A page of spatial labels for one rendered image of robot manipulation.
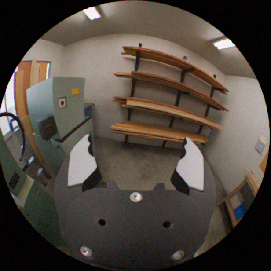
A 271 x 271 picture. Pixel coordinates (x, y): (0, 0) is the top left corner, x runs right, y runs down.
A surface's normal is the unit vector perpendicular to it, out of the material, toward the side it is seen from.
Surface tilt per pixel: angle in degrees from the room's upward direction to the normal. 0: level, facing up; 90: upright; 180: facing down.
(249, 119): 90
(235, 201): 90
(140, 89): 90
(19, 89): 87
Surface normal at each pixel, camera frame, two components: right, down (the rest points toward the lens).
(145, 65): -0.04, 0.50
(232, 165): -0.99, -0.14
